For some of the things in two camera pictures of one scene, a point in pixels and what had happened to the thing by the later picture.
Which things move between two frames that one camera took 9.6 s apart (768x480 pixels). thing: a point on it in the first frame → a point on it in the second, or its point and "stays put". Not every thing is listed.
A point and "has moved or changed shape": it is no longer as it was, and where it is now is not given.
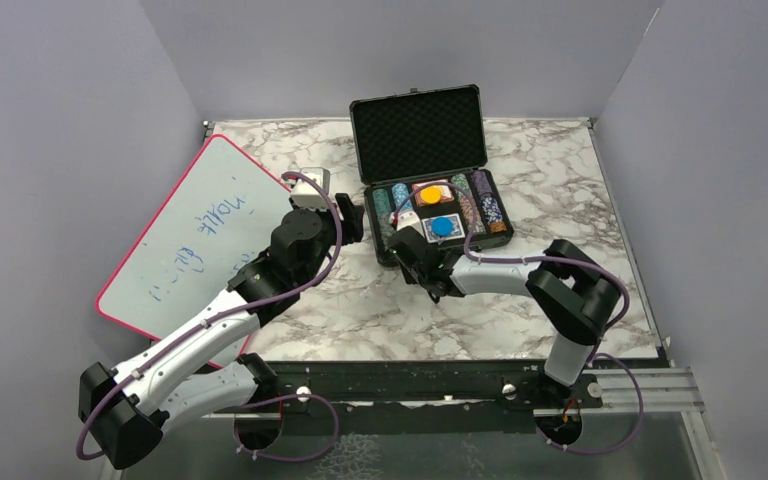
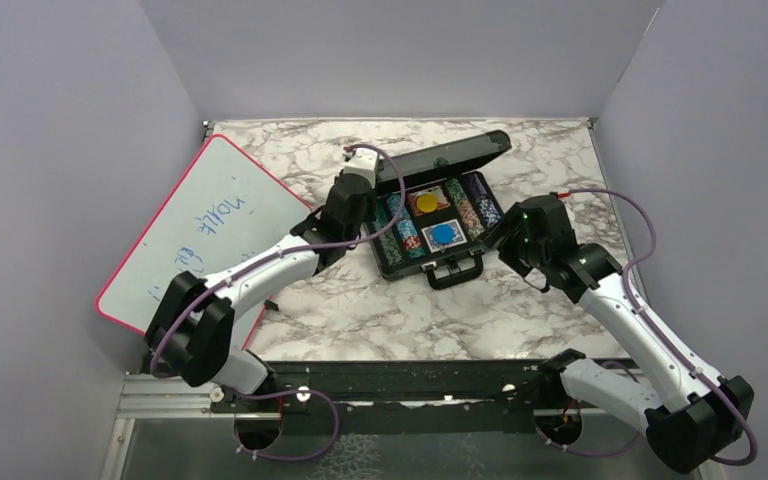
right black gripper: x=408 y=276 → x=512 y=219
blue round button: x=442 y=226 has moved or changed shape
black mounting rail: x=443 y=398 stays put
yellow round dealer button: x=431 y=194 has moved or changed shape
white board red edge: x=209 y=220 stays put
